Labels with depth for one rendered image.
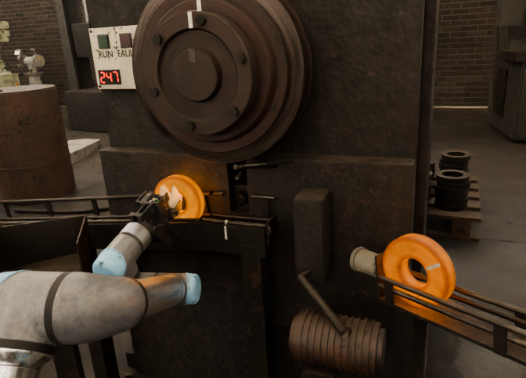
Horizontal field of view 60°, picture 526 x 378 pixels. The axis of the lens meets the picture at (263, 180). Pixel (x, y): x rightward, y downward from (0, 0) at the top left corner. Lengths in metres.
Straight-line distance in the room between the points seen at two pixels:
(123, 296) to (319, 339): 0.52
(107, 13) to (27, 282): 0.91
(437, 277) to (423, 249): 0.06
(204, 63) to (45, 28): 9.06
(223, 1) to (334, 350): 0.84
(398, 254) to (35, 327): 0.70
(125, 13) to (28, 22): 8.90
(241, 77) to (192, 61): 0.12
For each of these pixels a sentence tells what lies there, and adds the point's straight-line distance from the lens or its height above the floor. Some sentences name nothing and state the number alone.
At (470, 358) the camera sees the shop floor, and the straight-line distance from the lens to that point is 1.99.
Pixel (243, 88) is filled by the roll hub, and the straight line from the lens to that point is 1.04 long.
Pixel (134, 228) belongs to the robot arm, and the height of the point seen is 0.76.
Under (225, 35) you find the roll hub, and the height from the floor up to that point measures 1.20.
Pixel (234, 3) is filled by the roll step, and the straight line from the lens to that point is 1.11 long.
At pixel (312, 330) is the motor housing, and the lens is 1.15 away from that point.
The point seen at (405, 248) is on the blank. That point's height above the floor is 0.76.
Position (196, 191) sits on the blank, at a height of 0.78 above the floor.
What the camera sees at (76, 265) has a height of 0.61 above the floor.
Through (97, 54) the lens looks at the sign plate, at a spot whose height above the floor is 1.16.
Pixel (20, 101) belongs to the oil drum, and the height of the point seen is 0.81.
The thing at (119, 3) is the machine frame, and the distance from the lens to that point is 1.49.
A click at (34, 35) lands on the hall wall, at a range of 10.28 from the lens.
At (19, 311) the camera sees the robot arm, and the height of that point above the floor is 0.81.
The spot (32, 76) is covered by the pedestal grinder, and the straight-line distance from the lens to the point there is 9.89.
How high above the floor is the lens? 1.20
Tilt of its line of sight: 18 degrees down
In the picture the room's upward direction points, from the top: 3 degrees counter-clockwise
